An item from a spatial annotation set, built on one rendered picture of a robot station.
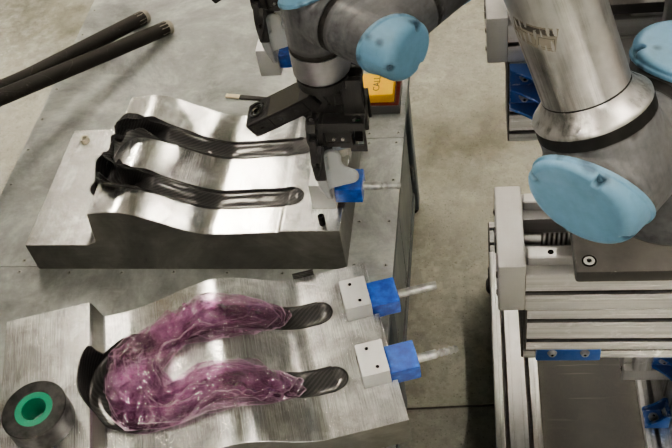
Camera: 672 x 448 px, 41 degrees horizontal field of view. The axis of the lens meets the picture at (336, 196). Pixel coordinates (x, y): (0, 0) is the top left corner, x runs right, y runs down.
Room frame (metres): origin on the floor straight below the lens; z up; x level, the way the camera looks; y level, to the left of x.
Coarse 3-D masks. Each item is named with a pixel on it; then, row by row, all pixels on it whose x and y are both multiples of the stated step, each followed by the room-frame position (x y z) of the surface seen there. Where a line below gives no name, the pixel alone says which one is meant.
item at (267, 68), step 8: (256, 48) 1.23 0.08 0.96; (256, 56) 1.23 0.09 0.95; (264, 56) 1.22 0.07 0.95; (280, 56) 1.22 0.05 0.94; (288, 56) 1.22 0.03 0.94; (264, 64) 1.22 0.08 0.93; (272, 64) 1.22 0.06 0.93; (280, 64) 1.22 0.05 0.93; (288, 64) 1.22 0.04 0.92; (264, 72) 1.23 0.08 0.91; (272, 72) 1.22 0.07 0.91; (280, 72) 1.22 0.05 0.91
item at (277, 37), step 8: (272, 16) 1.21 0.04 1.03; (272, 24) 1.21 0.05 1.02; (280, 24) 1.21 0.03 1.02; (272, 32) 1.21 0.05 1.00; (280, 32) 1.20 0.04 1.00; (272, 40) 1.20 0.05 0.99; (280, 40) 1.20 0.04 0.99; (264, 48) 1.20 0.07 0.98; (272, 48) 1.20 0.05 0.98; (280, 48) 1.20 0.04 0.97; (272, 56) 1.20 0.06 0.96
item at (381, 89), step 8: (368, 80) 1.24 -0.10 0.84; (376, 80) 1.24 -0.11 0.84; (384, 80) 1.23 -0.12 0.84; (368, 88) 1.22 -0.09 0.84; (376, 88) 1.22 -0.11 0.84; (384, 88) 1.21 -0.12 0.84; (392, 88) 1.21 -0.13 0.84; (376, 96) 1.20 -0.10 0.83; (384, 96) 1.20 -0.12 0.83; (392, 96) 1.19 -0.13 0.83
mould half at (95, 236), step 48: (144, 96) 1.20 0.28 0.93; (96, 144) 1.19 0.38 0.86; (144, 144) 1.08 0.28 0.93; (48, 192) 1.09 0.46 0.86; (96, 192) 0.99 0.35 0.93; (144, 192) 0.98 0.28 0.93; (48, 240) 0.98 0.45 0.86; (96, 240) 0.95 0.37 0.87; (144, 240) 0.94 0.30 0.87; (192, 240) 0.92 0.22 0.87; (240, 240) 0.90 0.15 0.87; (288, 240) 0.88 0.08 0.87; (336, 240) 0.86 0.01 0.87
